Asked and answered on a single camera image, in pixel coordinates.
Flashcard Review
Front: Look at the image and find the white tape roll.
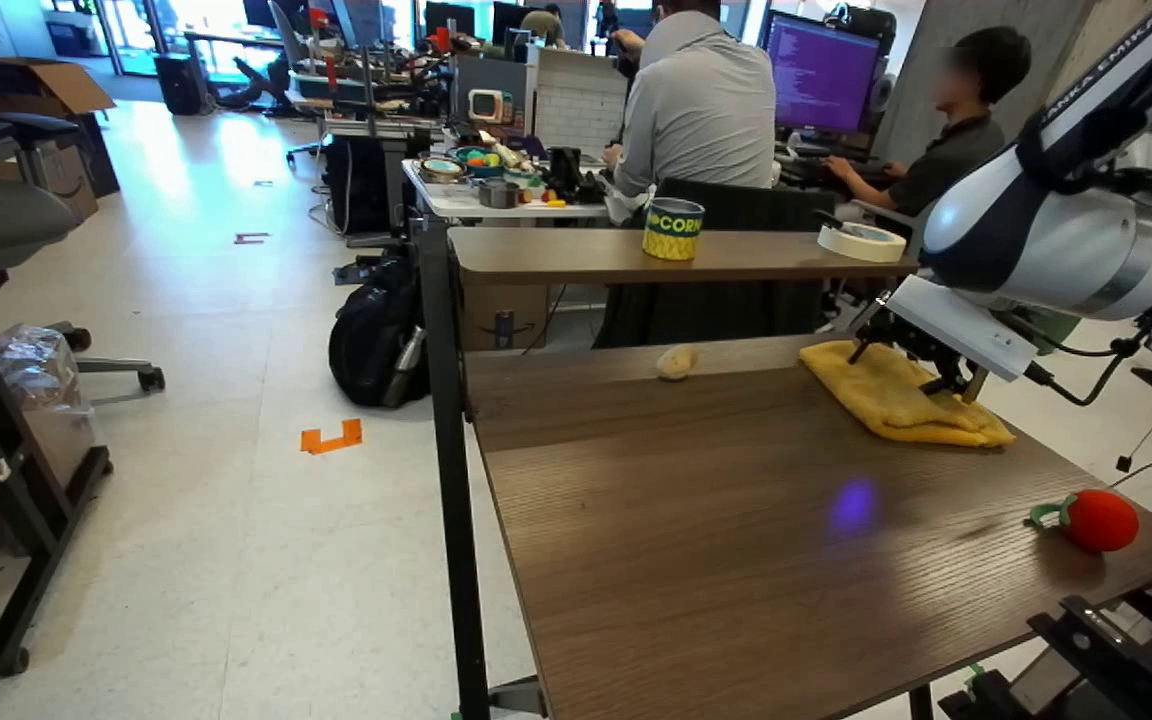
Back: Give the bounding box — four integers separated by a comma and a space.
815, 221, 903, 264

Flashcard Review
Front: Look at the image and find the person in grey shirt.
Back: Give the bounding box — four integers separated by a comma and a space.
607, 0, 776, 198

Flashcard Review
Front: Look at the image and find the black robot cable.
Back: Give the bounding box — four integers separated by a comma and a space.
1023, 312, 1152, 412

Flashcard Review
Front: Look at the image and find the yellow green labelled can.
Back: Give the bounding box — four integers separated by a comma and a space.
642, 198, 706, 264

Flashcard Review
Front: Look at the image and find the orange floor tape marker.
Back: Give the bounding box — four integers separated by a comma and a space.
299, 420, 364, 455

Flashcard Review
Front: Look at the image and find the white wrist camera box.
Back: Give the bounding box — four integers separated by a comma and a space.
883, 275, 1037, 380

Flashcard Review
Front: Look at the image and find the cardboard box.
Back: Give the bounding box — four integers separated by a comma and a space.
0, 60, 119, 198

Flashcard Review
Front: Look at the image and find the red toy strawberry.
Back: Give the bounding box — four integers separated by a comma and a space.
1023, 488, 1141, 555

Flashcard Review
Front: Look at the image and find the small beige potato toy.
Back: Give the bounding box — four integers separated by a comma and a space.
657, 346, 697, 380

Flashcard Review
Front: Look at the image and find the seated person in dark shirt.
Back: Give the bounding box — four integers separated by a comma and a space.
826, 25, 1031, 215

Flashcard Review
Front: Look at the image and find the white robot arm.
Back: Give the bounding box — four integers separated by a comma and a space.
853, 17, 1152, 388

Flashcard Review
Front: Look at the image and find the wooden side desk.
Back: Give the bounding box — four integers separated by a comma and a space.
420, 224, 913, 356

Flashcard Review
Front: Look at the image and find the black backpack on floor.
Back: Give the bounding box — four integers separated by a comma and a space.
327, 253, 428, 410

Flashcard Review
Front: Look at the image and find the yellow towel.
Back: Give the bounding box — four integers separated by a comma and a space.
802, 340, 1015, 453

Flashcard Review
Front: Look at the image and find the purple computer monitor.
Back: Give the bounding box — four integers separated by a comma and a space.
759, 14, 881, 132

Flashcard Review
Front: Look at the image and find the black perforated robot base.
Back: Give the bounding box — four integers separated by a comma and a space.
941, 584, 1152, 720

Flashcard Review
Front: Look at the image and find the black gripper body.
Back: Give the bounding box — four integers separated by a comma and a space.
850, 304, 985, 398

